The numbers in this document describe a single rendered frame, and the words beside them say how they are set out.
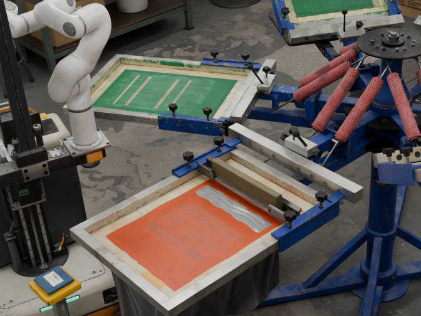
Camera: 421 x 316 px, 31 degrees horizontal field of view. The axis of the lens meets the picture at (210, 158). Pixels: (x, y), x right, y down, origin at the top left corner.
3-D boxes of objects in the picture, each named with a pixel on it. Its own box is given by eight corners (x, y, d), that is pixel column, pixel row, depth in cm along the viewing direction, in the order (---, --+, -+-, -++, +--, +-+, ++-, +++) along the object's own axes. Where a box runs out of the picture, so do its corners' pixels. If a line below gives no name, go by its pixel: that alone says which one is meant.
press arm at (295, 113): (129, 107, 376) (128, 96, 372) (135, 101, 380) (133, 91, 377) (385, 136, 337) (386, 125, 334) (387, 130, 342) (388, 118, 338)
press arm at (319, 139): (301, 165, 300) (301, 155, 298) (290, 160, 304) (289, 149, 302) (331, 148, 309) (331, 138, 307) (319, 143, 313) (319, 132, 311)
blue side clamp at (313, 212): (280, 252, 265) (280, 237, 261) (270, 246, 268) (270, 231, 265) (339, 215, 281) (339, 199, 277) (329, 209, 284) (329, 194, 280)
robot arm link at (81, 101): (99, 102, 292) (93, 64, 283) (77, 118, 283) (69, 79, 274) (79, 97, 297) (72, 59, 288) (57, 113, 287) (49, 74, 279)
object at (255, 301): (193, 380, 273) (182, 293, 250) (187, 375, 275) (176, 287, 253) (284, 316, 297) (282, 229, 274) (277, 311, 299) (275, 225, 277)
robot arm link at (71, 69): (126, 21, 266) (92, 42, 252) (91, 88, 292) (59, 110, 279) (96, -6, 267) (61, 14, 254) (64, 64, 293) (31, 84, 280)
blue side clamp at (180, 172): (180, 189, 302) (179, 173, 298) (173, 184, 305) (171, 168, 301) (237, 158, 317) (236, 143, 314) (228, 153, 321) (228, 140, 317)
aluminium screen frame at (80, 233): (169, 319, 240) (168, 310, 238) (70, 237, 279) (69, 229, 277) (337, 210, 281) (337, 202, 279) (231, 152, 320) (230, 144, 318)
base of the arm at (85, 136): (64, 135, 304) (57, 101, 296) (94, 126, 308) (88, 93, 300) (75, 153, 292) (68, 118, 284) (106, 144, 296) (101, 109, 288)
